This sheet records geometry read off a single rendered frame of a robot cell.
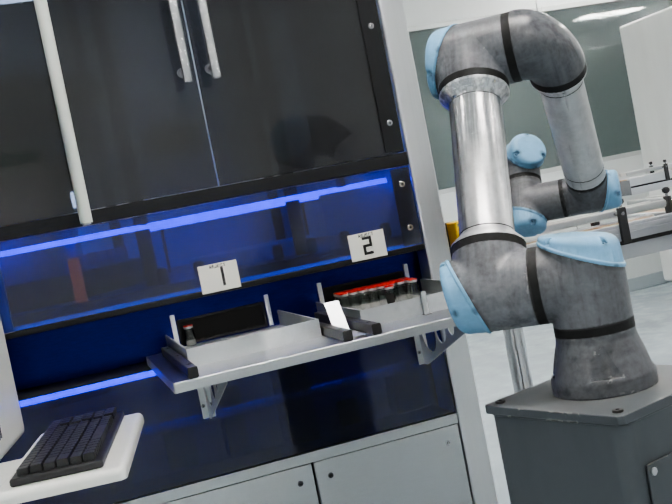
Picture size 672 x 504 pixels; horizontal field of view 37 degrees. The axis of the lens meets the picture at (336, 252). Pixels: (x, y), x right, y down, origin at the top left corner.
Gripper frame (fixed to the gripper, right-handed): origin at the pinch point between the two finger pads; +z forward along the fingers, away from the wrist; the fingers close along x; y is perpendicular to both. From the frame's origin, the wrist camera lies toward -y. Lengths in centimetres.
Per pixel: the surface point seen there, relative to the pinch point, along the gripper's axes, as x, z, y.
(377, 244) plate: 22.6, 3.0, 3.9
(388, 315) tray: 32.5, -17.0, -19.1
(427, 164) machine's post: 7.1, -3.4, 18.0
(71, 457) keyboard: 95, -38, -36
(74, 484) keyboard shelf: 96, -40, -41
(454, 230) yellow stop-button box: 3.5, 3.6, 3.6
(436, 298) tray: 22.1, -17.6, -18.1
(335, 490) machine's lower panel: 43, 25, -43
